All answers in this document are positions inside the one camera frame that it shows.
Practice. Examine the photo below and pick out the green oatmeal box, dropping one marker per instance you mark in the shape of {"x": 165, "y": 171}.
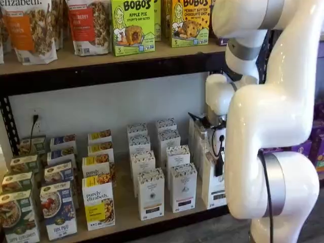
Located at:
{"x": 33, "y": 145}
{"x": 24, "y": 163}
{"x": 17, "y": 181}
{"x": 17, "y": 217}

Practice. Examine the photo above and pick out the white box green strip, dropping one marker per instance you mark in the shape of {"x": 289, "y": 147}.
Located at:
{"x": 204, "y": 164}
{"x": 200, "y": 136}
{"x": 215, "y": 192}
{"x": 192, "y": 127}

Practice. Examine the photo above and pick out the yellow Bobo's peanut butter box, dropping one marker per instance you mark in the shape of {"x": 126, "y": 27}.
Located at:
{"x": 165, "y": 17}
{"x": 191, "y": 25}

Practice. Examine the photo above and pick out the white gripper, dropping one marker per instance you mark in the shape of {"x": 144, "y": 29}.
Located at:
{"x": 217, "y": 149}

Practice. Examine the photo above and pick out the white box yellow strip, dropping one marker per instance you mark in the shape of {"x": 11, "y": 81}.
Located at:
{"x": 141, "y": 164}
{"x": 136, "y": 129}
{"x": 150, "y": 195}
{"x": 139, "y": 144}

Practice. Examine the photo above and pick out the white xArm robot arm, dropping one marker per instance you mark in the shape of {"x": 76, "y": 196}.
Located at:
{"x": 265, "y": 114}

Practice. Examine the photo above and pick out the green Bobo's apple pie box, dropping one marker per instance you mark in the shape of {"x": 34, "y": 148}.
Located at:
{"x": 134, "y": 27}
{"x": 157, "y": 20}

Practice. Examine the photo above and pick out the Purely Elizabeth yellow white box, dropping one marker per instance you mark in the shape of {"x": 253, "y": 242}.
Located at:
{"x": 98, "y": 136}
{"x": 97, "y": 202}
{"x": 100, "y": 149}
{"x": 95, "y": 167}

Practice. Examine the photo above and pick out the blue oatmeal box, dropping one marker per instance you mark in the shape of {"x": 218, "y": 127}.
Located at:
{"x": 59, "y": 172}
{"x": 62, "y": 141}
{"x": 60, "y": 154}
{"x": 58, "y": 212}

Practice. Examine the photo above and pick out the purple cookie box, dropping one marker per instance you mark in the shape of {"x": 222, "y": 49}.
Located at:
{"x": 319, "y": 127}
{"x": 301, "y": 148}

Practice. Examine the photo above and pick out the granola bag red label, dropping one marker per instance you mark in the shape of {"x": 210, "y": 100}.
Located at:
{"x": 83, "y": 25}

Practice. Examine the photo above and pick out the white box pink strip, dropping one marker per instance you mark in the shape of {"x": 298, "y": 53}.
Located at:
{"x": 178, "y": 157}
{"x": 165, "y": 124}
{"x": 168, "y": 139}
{"x": 183, "y": 187}

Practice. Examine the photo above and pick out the white wall outlet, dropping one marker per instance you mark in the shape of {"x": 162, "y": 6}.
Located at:
{"x": 38, "y": 125}

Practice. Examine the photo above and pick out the granola bag orange label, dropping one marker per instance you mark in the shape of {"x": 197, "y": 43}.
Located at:
{"x": 25, "y": 30}

